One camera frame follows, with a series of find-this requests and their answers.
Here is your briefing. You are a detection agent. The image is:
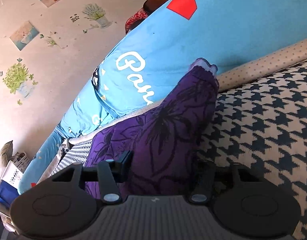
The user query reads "purple floral garment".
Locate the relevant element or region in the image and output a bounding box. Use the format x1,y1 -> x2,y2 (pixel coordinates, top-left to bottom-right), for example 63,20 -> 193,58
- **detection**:
85,58 -> 218,196

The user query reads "houndstooth sofa seat cover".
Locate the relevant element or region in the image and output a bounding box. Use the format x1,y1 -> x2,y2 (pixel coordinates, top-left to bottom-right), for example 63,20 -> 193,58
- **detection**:
37,36 -> 307,240

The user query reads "white plastic basket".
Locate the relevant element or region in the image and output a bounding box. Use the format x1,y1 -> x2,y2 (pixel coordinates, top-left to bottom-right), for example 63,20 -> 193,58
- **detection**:
1,161 -> 26,189

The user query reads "blue storage box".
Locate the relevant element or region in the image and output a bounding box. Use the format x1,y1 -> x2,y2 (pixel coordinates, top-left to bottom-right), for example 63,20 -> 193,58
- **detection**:
0,180 -> 19,208

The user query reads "blue printed sofa back cover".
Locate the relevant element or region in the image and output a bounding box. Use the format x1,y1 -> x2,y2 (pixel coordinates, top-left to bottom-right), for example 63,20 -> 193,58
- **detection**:
18,0 -> 307,193

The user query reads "red patterned cloth on chair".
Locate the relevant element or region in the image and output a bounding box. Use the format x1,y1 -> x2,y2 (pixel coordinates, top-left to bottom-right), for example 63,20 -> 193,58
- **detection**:
125,8 -> 148,34

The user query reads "dark wooden chair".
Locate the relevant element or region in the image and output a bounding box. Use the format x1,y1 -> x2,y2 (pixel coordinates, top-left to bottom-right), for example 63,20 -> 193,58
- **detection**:
143,0 -> 168,15

